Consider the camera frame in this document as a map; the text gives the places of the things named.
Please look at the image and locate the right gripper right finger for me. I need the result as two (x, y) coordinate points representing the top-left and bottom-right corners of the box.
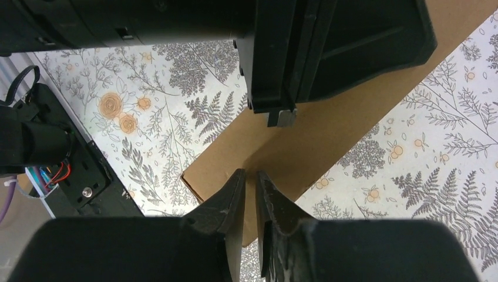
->
(256, 171), (478, 281)

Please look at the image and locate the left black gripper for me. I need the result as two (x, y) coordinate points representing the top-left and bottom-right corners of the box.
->
(1, 1), (323, 126)

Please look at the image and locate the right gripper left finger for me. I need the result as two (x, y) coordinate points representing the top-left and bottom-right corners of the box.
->
(9, 169), (246, 281)

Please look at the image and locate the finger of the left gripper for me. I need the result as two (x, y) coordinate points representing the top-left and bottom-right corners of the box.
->
(296, 1), (437, 103)

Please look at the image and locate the brown cardboard box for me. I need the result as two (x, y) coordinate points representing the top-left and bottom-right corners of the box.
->
(181, 1), (497, 246)

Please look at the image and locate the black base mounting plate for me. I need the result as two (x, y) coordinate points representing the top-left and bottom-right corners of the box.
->
(1, 83), (142, 217)

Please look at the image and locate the floral patterned table mat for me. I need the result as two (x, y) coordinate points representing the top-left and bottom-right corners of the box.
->
(36, 9), (497, 281)

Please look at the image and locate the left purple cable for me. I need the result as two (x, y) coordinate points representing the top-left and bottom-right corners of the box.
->
(0, 177), (18, 227)

